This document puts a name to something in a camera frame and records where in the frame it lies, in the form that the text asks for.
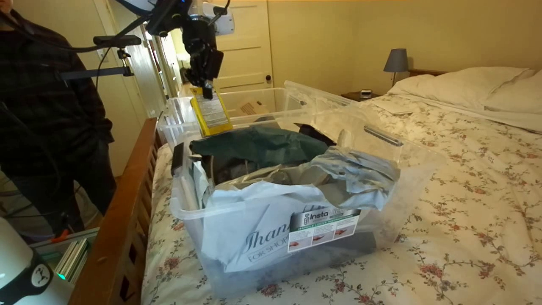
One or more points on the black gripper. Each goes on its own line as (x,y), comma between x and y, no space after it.
(203,51)

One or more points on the yellow wart remover box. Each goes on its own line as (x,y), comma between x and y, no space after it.
(217,119)

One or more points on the clear plastic storage bin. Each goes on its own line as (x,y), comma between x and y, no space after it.
(256,102)
(389,225)

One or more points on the white panel door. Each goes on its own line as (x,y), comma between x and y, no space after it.
(245,51)

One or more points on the white thank you plastic bag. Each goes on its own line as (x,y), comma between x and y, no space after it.
(247,225)

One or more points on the dark wooden nightstand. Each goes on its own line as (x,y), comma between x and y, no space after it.
(352,95)

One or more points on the wooden bed footboard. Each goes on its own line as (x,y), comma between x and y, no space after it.
(118,225)

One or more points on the person in dark clothes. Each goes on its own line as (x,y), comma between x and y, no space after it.
(39,112)

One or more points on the grey table lamp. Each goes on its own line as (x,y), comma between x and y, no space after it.
(396,59)

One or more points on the dark wooden headboard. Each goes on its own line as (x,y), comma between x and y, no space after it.
(425,71)

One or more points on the white pillow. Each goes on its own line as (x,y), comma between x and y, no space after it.
(450,85)
(516,98)

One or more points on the floral white bedspread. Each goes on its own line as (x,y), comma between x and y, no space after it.
(462,225)

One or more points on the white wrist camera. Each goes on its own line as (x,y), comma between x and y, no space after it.
(223,22)

